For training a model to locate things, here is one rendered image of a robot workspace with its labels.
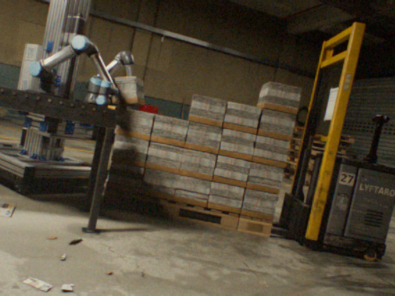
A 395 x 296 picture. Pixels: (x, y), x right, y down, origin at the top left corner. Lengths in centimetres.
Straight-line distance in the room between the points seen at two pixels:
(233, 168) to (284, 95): 74
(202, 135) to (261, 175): 60
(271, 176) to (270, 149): 24
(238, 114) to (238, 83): 756
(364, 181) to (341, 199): 23
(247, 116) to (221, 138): 28
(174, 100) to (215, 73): 134
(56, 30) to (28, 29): 622
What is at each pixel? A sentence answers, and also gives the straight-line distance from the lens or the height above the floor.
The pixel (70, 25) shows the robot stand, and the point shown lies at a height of 145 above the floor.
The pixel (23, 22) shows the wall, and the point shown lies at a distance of 1005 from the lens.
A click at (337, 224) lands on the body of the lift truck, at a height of 25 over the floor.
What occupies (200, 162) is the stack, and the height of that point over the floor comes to 51.
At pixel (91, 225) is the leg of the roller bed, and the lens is 265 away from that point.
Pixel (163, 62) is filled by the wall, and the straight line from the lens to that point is 1021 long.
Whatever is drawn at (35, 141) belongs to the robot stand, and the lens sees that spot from 381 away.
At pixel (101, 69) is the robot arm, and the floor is 109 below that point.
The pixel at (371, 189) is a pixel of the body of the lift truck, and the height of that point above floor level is 59.
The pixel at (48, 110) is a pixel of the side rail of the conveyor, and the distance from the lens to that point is 253.
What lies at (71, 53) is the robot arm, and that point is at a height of 116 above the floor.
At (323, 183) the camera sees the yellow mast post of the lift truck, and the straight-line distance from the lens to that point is 331.
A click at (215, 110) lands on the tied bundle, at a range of 331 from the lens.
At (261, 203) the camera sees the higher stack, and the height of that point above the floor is 27.
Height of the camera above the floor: 80
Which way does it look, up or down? 3 degrees down
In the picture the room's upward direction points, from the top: 12 degrees clockwise
